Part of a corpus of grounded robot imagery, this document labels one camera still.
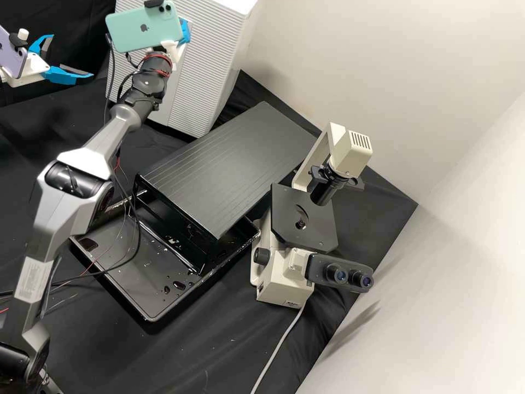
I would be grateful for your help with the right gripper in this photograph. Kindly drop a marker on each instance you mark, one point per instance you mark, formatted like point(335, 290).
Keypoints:
point(177, 48)

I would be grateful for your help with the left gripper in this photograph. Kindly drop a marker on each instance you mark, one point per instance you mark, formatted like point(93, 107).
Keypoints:
point(35, 67)

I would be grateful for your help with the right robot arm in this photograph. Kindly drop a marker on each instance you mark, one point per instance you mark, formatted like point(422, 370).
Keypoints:
point(74, 189)

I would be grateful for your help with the white incubator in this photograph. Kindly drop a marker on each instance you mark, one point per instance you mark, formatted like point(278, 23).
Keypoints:
point(219, 5)

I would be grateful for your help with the black platform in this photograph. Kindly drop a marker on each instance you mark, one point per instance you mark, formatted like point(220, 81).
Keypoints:
point(229, 164)

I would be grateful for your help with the black tray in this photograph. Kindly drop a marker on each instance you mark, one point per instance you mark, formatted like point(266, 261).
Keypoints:
point(135, 283)

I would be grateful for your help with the cream microscope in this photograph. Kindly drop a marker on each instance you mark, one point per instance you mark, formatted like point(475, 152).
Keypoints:
point(275, 266)

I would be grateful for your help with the left wrist camera phone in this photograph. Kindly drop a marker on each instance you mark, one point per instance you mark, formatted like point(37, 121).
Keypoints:
point(12, 53)

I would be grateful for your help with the wrist camera phone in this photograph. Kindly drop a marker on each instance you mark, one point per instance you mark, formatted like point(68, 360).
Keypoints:
point(12, 53)
point(139, 26)

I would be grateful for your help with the right wrist camera phone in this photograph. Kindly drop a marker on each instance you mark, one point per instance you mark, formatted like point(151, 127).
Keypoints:
point(139, 26)

